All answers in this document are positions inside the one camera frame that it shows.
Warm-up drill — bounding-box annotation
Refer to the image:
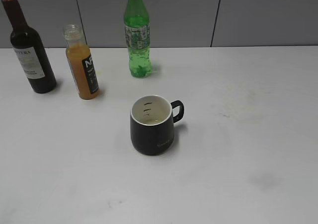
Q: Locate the black ceramic mug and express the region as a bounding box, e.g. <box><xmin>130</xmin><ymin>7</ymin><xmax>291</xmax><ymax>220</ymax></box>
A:
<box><xmin>130</xmin><ymin>95</ymin><xmax>184</xmax><ymax>155</ymax></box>

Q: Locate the NFC orange juice bottle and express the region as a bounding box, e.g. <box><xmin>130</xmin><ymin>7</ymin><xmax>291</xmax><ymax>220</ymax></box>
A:
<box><xmin>63</xmin><ymin>24</ymin><xmax>99</xmax><ymax>100</ymax></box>

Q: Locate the green plastic soda bottle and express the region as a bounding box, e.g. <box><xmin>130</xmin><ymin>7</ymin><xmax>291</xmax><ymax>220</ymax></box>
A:
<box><xmin>124</xmin><ymin>0</ymin><xmax>152</xmax><ymax>78</ymax></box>

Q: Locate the dark red wine bottle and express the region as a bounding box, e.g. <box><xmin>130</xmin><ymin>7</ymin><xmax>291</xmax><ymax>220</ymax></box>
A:
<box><xmin>1</xmin><ymin>0</ymin><xmax>57</xmax><ymax>93</ymax></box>

